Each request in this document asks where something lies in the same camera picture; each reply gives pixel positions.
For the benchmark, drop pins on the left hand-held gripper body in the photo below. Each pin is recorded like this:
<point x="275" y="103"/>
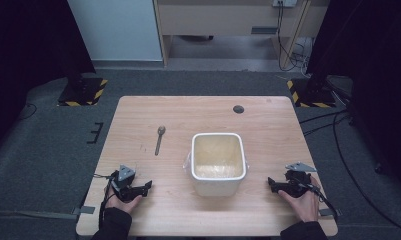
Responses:
<point x="125" y="174"/>

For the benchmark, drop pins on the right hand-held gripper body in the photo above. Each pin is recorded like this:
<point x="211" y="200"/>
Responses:
<point x="296" y="185"/>

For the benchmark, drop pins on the metal spoon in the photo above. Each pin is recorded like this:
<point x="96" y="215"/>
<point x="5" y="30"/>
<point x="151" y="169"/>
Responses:
<point x="159" y="141"/>

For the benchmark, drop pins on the white square plastic bin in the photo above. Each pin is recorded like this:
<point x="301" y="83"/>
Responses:
<point x="218" y="188"/>

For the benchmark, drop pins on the person's left hand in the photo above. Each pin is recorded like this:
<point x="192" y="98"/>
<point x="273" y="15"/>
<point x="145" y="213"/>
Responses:
<point x="123" y="205"/>

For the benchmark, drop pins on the person's right hand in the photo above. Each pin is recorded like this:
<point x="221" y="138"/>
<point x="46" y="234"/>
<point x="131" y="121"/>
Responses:
<point x="306" y="206"/>

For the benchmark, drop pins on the grey tape strip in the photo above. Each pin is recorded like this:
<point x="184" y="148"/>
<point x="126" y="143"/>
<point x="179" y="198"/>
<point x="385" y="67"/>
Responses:
<point x="326" y="212"/>
<point x="85" y="210"/>

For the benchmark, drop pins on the dark round table grommet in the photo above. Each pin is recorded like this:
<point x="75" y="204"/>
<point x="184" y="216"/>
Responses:
<point x="238" y="109"/>

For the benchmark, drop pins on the black stand base striped tape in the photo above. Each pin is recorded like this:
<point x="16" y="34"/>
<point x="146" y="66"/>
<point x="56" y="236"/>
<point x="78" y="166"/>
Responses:
<point x="84" y="93"/>
<point x="313" y="95"/>

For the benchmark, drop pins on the white panel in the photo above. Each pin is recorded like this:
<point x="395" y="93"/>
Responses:
<point x="114" y="30"/>

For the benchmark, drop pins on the black curtain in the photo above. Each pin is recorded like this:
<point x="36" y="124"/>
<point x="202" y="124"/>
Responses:
<point x="378" y="50"/>
<point x="28" y="50"/>

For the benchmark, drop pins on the light wooden desk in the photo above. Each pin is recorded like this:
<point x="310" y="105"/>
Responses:
<point x="221" y="18"/>

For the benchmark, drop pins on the grey power strip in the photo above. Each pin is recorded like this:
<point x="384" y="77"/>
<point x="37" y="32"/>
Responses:
<point x="285" y="3"/>

